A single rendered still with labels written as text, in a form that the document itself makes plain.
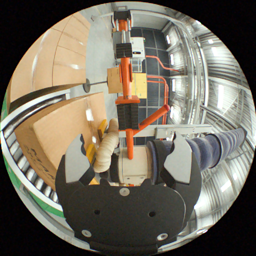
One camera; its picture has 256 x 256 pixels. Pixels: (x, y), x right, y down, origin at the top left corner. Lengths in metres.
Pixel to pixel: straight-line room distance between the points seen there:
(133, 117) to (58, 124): 0.17
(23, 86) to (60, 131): 0.48
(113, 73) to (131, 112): 1.81
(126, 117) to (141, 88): 7.33
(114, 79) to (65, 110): 1.81
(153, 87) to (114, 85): 9.33
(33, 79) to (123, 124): 0.61
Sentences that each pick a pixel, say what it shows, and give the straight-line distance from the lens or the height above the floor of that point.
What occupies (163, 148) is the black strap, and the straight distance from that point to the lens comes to 0.34.
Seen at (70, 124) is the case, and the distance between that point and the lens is 0.21.
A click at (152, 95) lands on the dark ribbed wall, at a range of 11.13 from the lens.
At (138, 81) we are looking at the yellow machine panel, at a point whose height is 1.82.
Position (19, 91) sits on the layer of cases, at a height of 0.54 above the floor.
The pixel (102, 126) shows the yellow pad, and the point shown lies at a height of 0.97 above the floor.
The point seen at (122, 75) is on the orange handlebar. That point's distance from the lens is 0.22.
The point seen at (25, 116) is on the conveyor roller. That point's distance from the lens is 0.56.
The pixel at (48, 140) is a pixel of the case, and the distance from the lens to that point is 0.16.
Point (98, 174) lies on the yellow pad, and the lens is 0.30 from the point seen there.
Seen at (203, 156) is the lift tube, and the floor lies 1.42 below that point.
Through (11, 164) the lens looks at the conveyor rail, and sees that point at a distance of 0.51.
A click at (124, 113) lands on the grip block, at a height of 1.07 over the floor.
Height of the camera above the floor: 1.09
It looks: 2 degrees down
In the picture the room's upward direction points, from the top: 88 degrees clockwise
